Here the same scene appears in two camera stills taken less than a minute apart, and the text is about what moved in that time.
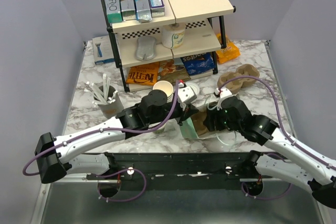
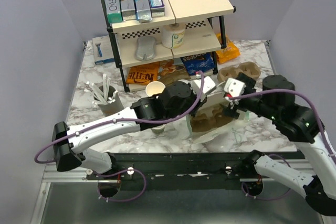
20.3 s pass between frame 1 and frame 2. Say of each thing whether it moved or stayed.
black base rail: stayed
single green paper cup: stayed
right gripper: moved
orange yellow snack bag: stayed
